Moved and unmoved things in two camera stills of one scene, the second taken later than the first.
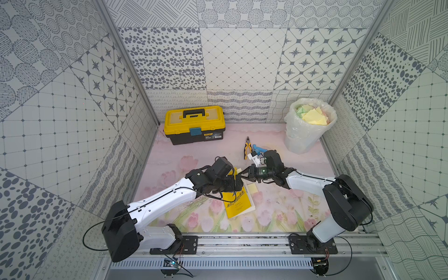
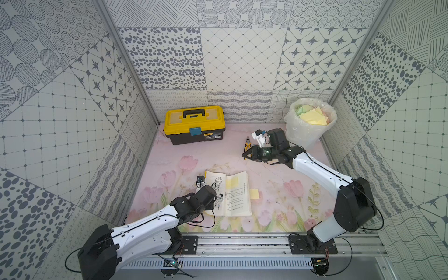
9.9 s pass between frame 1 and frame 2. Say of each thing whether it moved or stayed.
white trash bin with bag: stayed
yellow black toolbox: stayed
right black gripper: moved
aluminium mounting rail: stayed
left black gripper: moved
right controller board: stayed
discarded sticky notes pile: stayed
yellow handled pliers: stayed
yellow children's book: moved
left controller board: stayed
